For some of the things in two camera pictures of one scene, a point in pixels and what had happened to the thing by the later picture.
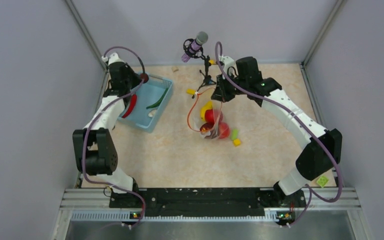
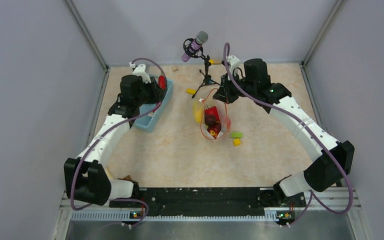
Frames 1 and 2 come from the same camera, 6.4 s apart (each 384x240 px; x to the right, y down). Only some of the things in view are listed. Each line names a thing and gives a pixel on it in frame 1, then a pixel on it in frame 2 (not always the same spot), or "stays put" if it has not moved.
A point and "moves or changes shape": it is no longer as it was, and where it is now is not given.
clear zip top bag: [204, 114] moves or changes shape
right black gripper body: [228, 89] stays put
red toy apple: [224, 130] → [228, 124]
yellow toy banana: [208, 105] → [197, 112]
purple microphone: [201, 38] stays put
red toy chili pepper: [132, 105] moves or changes shape
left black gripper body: [133, 78] → [149, 92]
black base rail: [208, 202] stays put
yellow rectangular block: [191, 91] stays put
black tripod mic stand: [187, 44] stays put
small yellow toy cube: [237, 142] stays put
